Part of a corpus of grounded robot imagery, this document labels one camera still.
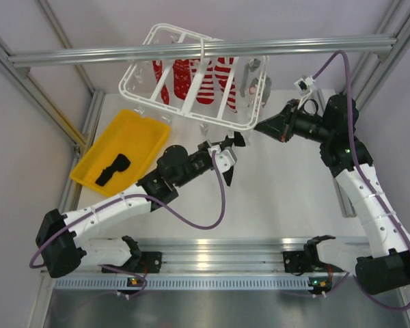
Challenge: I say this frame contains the grey slotted cable duct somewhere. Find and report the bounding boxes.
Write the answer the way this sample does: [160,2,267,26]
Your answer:
[54,275,331,291]

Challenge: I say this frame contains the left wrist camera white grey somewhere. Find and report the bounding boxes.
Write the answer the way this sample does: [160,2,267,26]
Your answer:
[208,145,237,173]

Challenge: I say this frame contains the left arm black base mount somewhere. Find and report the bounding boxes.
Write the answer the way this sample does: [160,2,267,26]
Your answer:
[108,251,163,273]

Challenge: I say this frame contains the red white striped sock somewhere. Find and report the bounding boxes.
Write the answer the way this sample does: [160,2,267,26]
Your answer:
[196,61,215,105]
[214,57,239,113]

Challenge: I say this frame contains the white plastic clip hanger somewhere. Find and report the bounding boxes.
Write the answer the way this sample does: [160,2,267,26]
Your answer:
[118,23,271,133]

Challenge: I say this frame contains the purple cable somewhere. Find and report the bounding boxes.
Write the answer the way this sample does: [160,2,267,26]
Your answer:
[312,50,410,310]
[29,152,227,268]

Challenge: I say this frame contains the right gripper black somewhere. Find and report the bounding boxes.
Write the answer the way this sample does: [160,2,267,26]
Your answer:
[256,99,333,144]

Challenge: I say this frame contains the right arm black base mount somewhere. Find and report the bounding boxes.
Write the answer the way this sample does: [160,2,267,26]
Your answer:
[282,251,326,275]

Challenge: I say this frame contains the aluminium top crossbar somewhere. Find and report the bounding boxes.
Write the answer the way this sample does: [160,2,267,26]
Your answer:
[8,34,397,67]

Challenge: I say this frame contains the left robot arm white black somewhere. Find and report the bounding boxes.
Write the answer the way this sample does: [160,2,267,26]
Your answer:
[29,132,246,278]

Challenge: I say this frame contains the grey sock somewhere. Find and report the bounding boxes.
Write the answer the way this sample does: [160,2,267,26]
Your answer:
[239,57,261,98]
[249,76,272,107]

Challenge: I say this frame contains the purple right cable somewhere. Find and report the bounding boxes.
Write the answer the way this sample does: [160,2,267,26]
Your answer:
[312,50,410,310]

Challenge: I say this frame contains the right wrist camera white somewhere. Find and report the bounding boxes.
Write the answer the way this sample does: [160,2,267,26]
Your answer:
[294,76,317,96]

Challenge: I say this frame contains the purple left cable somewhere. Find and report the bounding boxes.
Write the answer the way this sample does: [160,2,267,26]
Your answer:
[29,152,227,268]

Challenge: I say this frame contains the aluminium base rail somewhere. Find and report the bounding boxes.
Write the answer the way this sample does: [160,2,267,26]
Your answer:
[40,237,373,277]

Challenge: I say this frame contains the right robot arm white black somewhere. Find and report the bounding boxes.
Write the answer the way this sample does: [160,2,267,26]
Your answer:
[255,94,410,295]

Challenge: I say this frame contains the yellow plastic tray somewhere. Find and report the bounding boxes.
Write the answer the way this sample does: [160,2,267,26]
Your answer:
[70,109,170,197]

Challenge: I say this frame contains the black sock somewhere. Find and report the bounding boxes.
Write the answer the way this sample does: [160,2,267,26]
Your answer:
[95,154,131,187]
[233,131,247,147]

